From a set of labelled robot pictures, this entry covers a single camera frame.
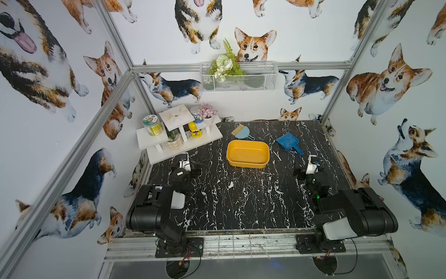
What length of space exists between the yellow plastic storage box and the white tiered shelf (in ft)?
0.45

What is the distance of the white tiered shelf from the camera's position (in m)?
0.94

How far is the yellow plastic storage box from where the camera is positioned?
986mm
